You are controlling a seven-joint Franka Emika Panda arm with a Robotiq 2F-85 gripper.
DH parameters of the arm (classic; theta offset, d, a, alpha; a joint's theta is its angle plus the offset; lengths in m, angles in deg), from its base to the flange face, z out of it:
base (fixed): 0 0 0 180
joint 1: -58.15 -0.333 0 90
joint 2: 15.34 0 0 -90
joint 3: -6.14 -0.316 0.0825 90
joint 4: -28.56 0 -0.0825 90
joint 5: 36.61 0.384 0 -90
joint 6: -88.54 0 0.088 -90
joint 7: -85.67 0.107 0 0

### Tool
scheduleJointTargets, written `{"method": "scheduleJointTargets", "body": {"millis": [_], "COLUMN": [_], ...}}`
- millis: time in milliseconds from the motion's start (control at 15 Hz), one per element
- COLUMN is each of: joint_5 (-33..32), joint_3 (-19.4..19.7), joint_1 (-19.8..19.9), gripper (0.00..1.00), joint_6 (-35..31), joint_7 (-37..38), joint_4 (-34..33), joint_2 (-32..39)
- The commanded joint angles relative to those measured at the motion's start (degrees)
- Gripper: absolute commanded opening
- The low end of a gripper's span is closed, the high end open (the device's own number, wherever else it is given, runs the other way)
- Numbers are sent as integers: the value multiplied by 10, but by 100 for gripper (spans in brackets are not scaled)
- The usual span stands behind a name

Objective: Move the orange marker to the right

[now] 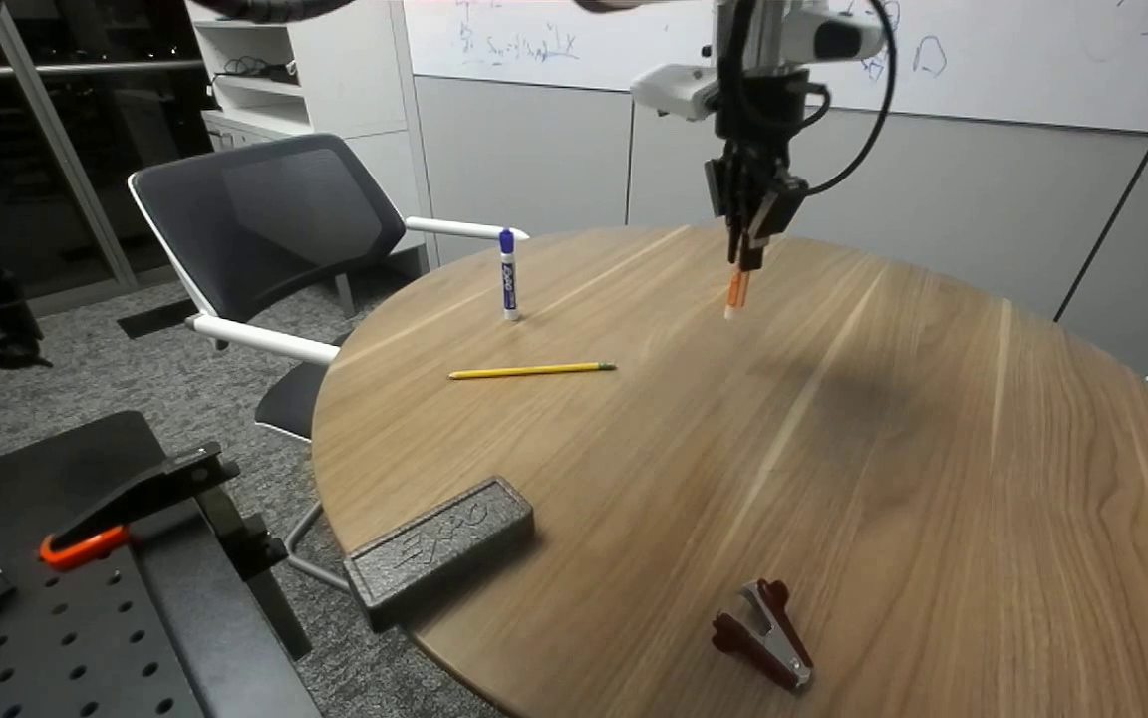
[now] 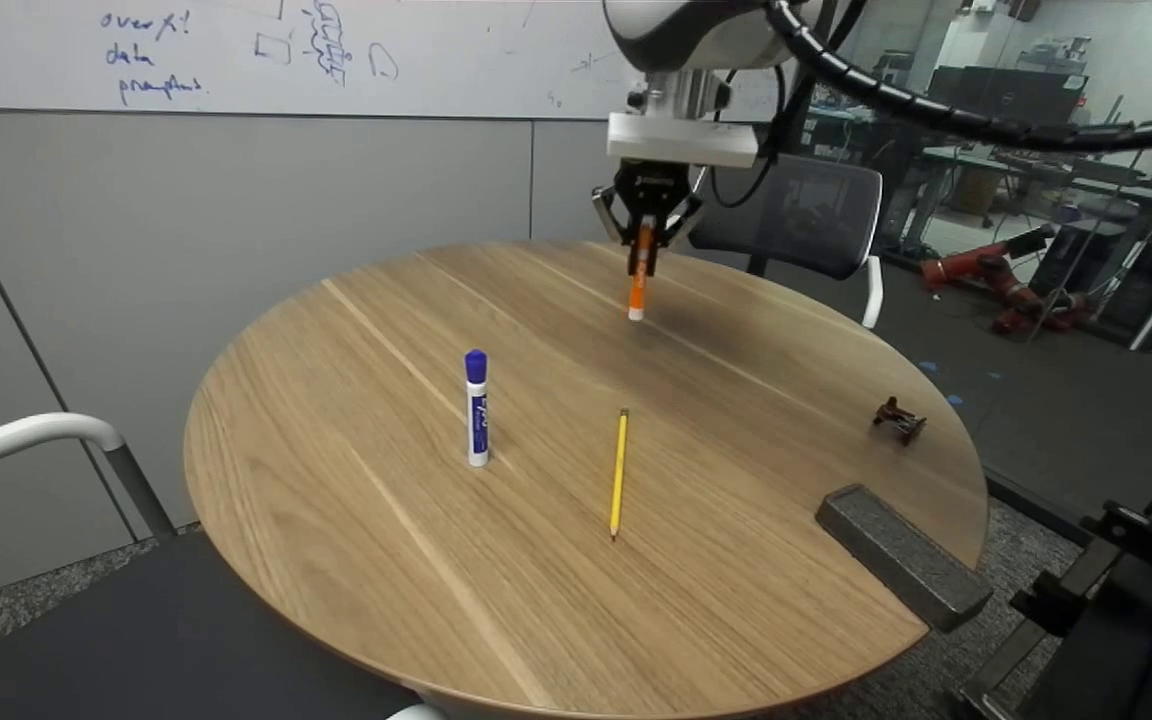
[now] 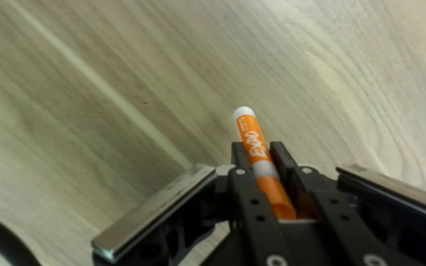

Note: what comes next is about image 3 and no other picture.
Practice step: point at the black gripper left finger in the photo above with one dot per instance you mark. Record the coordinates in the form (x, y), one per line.
(251, 211)

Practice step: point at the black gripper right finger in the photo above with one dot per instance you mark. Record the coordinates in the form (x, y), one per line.
(331, 211)

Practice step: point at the round wooden table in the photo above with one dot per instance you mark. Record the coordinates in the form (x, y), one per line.
(124, 97)

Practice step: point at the orange whiteboard marker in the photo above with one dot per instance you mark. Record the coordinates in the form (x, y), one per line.
(259, 155)

